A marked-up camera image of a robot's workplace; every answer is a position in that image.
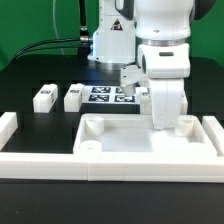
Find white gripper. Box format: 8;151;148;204
119;64;185;130

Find white desk top tray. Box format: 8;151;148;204
73;114;218;157

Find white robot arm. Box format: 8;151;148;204
88;0;216;129

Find fiducial marker plate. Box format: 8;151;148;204
82;86;140;104

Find white U-shaped obstacle fence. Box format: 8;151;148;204
0;112;224;183

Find black cable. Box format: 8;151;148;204
7;0;94;67

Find thin white cable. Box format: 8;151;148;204
52;0;66;56

